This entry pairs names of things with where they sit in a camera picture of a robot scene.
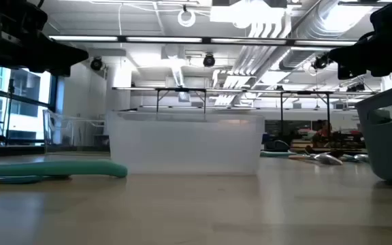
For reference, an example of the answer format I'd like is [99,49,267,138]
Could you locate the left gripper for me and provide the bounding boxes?
[0,0,90,78]

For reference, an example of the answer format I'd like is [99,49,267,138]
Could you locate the silver spoon orange handle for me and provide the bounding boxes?
[287,152,343,166]

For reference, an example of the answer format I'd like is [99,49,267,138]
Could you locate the black ceiling spotlight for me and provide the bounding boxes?
[202,53,216,68]
[90,56,103,71]
[313,54,329,71]

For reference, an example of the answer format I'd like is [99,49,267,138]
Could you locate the large glass window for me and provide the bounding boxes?
[0,64,59,147]

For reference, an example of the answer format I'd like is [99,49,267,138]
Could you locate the black tripod stand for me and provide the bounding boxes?
[5,77,16,146]

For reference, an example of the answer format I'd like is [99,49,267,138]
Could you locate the person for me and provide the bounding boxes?
[313,120,333,147]

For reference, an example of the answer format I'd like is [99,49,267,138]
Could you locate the white ceiling pipe bundle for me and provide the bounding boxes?
[231,12,294,78]

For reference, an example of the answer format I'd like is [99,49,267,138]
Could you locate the black overhead light bar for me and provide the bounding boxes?
[48,33,359,47]

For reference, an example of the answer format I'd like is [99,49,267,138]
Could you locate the clear rectangular plastic bin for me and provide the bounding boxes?
[106,109,265,176]

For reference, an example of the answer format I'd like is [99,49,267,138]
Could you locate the distant black rig frame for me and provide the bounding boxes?
[243,90,377,144]
[112,86,244,120]

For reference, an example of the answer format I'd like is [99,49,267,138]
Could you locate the clear plastic bin with handles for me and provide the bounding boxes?
[42,108,110,154]

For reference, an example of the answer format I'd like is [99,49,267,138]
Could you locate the white square air duct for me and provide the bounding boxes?
[161,44,187,88]

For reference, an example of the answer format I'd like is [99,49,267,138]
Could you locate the white coiled cable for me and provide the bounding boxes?
[177,5,197,28]

